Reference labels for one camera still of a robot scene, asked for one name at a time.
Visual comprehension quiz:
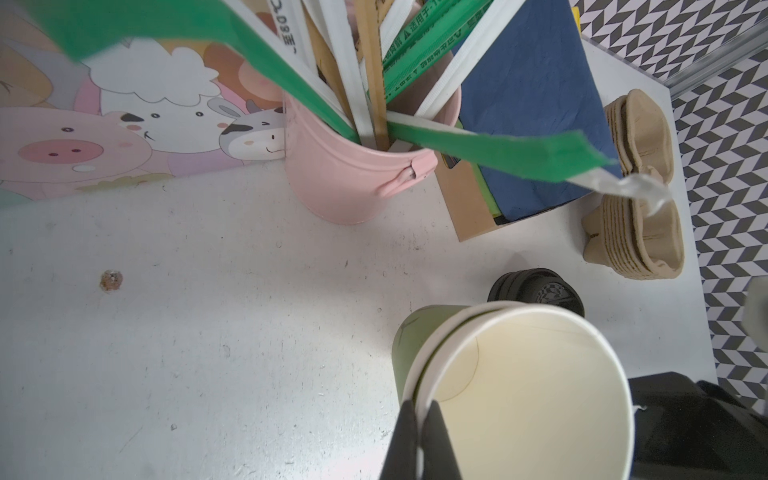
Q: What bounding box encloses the stack of pulp cup carriers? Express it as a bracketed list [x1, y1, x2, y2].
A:
[582, 89, 685, 280]

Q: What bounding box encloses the pink metal bucket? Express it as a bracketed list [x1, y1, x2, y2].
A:
[284, 95, 441, 225]

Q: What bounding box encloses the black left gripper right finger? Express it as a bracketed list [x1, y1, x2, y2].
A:
[421, 401, 462, 480]

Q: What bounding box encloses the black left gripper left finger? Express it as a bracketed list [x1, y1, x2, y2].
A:
[379, 400, 418, 480]

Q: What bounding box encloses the green paper cup stack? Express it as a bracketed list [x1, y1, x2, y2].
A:
[391, 301, 522, 404]

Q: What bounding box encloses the dark blue napkin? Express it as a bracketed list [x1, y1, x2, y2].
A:
[457, 0, 624, 222]

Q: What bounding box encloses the green wrapped straw, lying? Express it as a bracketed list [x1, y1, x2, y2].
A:
[387, 111, 672, 215]

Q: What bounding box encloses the cartoon animal paper bag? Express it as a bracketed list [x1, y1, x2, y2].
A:
[1, 1, 285, 207]

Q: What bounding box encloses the cardboard napkin box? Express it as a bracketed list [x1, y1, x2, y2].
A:
[433, 152, 595, 243]

